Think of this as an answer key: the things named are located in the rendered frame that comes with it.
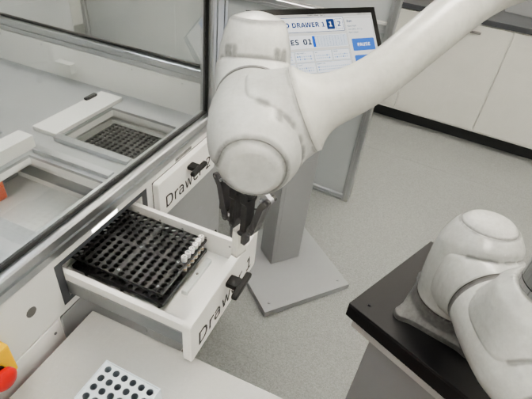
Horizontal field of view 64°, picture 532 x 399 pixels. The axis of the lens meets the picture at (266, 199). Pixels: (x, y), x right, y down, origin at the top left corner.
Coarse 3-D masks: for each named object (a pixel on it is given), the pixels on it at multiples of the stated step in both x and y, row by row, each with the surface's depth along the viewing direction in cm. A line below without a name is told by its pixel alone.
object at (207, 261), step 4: (204, 260) 97; (208, 260) 97; (204, 264) 96; (208, 264) 97; (200, 268) 95; (204, 268) 95; (196, 272) 94; (200, 272) 94; (192, 276) 93; (196, 276) 93; (200, 276) 94; (188, 280) 92; (192, 280) 92; (196, 280) 93; (188, 284) 91; (192, 284) 91; (184, 288) 90; (188, 288) 90; (184, 292) 90; (188, 292) 91
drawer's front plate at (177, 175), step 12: (204, 144) 122; (192, 156) 117; (204, 156) 124; (180, 168) 112; (204, 168) 126; (156, 180) 106; (168, 180) 108; (180, 180) 115; (192, 180) 122; (156, 192) 106; (168, 192) 110; (180, 192) 117; (156, 204) 108; (168, 204) 112
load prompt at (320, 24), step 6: (282, 18) 142; (288, 18) 143; (294, 18) 144; (300, 18) 145; (306, 18) 146; (312, 18) 147; (318, 18) 148; (324, 18) 149; (330, 18) 150; (336, 18) 151; (342, 18) 152; (288, 24) 143; (294, 24) 144; (300, 24) 145; (306, 24) 146; (312, 24) 147; (318, 24) 148; (324, 24) 148; (330, 24) 150; (336, 24) 151; (342, 24) 151; (288, 30) 143; (294, 30) 144; (300, 30) 145; (306, 30) 146; (312, 30) 146; (318, 30) 147; (324, 30) 148; (330, 30) 149; (336, 30) 150; (342, 30) 151
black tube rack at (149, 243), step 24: (120, 216) 98; (144, 216) 99; (96, 240) 92; (120, 240) 92; (144, 240) 93; (168, 240) 94; (192, 240) 95; (72, 264) 90; (96, 264) 90; (120, 264) 87; (144, 264) 88; (168, 264) 88; (192, 264) 93; (120, 288) 87; (144, 288) 83
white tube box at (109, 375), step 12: (96, 372) 79; (108, 372) 80; (120, 372) 80; (96, 384) 78; (108, 384) 80; (120, 384) 78; (132, 384) 80; (144, 384) 79; (84, 396) 77; (96, 396) 76; (108, 396) 77; (120, 396) 76; (132, 396) 77; (144, 396) 77; (156, 396) 77
